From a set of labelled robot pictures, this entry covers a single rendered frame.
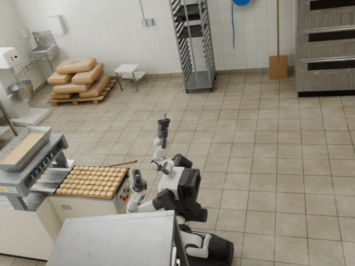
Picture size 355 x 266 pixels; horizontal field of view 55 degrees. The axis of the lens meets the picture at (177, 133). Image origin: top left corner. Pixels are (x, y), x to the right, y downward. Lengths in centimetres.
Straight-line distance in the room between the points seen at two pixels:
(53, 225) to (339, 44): 432
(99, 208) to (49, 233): 59
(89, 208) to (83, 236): 179
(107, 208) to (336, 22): 384
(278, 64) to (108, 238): 522
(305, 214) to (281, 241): 43
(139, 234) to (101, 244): 15
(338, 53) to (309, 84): 61
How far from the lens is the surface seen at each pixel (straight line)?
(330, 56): 544
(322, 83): 561
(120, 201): 310
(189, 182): 259
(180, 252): 160
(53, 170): 362
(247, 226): 371
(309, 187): 412
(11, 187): 323
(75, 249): 145
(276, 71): 628
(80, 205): 329
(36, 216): 339
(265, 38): 636
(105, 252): 138
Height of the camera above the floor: 284
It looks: 33 degrees down
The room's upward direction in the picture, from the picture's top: 12 degrees counter-clockwise
